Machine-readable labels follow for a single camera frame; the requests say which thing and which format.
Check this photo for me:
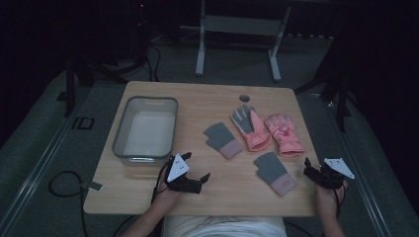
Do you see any person's right hand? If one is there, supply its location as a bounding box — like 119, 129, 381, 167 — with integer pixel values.
315, 180, 349, 219

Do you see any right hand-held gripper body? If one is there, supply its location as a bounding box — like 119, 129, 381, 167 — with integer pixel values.
312, 157, 356, 191

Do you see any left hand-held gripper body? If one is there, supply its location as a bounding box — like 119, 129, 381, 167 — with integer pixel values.
166, 153, 203, 195

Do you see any person's left hand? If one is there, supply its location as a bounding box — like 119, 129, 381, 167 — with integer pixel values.
153, 186, 183, 214

